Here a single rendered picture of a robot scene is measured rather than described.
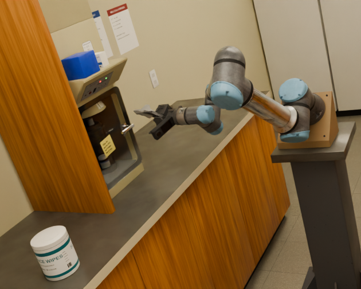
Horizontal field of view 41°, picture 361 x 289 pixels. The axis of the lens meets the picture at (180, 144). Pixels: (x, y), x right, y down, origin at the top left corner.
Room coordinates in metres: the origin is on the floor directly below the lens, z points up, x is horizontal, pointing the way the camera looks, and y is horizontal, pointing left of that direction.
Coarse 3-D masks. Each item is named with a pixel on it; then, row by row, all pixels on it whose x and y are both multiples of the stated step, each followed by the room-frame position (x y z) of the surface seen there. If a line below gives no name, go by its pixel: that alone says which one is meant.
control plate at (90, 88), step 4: (112, 72) 2.12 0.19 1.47; (104, 76) 2.07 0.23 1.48; (108, 76) 2.11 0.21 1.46; (96, 80) 2.02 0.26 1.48; (100, 80) 2.06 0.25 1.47; (104, 80) 2.09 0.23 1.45; (108, 80) 2.13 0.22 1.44; (92, 84) 2.01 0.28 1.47; (96, 84) 2.04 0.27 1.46; (100, 84) 2.08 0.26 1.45; (104, 84) 2.12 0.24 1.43; (88, 88) 2.00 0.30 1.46; (92, 88) 2.03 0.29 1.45; (96, 88) 2.07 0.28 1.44; (100, 88) 2.11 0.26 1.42; (84, 92) 1.98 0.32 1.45; (88, 92) 2.02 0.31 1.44; (92, 92) 2.06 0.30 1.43; (84, 96) 2.01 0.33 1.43; (88, 96) 2.04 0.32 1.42
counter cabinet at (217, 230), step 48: (240, 144) 2.54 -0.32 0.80; (192, 192) 2.07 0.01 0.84; (240, 192) 2.43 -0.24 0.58; (144, 240) 1.73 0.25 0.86; (192, 240) 1.97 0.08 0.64; (240, 240) 2.32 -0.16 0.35; (96, 288) 1.47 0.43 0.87; (144, 288) 1.65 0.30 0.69; (192, 288) 1.88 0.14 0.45; (240, 288) 2.21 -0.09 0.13
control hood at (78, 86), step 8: (112, 64) 2.10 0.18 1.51; (120, 64) 2.15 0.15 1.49; (96, 72) 2.02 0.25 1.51; (104, 72) 2.05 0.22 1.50; (120, 72) 2.21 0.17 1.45; (72, 80) 2.00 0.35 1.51; (80, 80) 1.94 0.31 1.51; (88, 80) 1.96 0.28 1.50; (112, 80) 2.18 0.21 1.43; (72, 88) 1.97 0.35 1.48; (80, 88) 1.94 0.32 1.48; (80, 96) 1.98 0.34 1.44
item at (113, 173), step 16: (112, 96) 2.19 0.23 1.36; (80, 112) 2.01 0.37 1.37; (96, 112) 2.08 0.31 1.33; (112, 112) 2.16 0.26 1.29; (96, 128) 2.06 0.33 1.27; (112, 128) 2.13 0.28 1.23; (96, 144) 2.03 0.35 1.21; (128, 144) 2.19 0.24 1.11; (112, 160) 2.08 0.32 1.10; (128, 160) 2.16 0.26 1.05; (112, 176) 2.05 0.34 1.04
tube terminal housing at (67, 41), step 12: (84, 24) 2.20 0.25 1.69; (60, 36) 2.06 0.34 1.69; (72, 36) 2.12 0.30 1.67; (84, 36) 2.18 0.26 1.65; (96, 36) 2.24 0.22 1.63; (60, 48) 2.04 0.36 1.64; (72, 48) 2.10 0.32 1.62; (96, 48) 2.22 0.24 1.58; (60, 60) 2.02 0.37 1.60; (96, 96) 2.13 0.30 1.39
